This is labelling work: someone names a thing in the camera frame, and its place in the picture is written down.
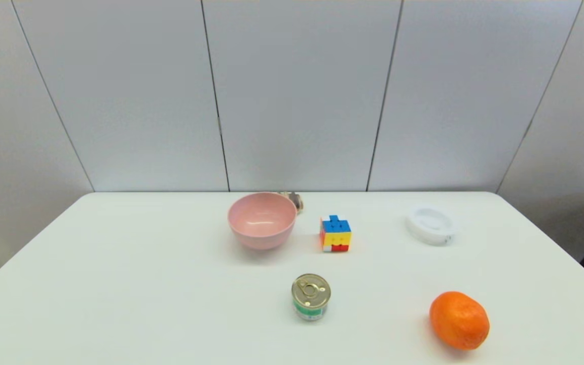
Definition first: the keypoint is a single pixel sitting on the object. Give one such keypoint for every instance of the white round dish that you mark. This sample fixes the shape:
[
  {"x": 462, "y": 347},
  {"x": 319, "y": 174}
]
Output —
[{"x": 431, "y": 226}]

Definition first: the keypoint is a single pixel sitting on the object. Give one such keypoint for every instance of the pink bowl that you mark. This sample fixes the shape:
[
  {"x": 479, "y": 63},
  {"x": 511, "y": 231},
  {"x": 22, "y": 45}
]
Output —
[{"x": 262, "y": 223}]

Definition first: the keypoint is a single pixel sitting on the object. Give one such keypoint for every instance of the small tin can gold lid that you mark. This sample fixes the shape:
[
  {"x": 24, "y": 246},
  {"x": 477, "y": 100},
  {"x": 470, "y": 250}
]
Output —
[{"x": 311, "y": 296}]

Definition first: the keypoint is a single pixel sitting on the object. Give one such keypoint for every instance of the colourful puzzle cube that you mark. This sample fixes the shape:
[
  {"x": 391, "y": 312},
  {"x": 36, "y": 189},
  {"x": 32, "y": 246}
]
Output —
[{"x": 336, "y": 234}]

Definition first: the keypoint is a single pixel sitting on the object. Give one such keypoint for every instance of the orange fruit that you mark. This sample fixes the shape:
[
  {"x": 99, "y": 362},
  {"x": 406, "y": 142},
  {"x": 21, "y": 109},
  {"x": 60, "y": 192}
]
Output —
[{"x": 459, "y": 320}]

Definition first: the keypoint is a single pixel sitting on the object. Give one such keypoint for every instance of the long twisted brown bread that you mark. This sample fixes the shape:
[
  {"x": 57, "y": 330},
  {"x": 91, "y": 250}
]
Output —
[{"x": 295, "y": 200}]

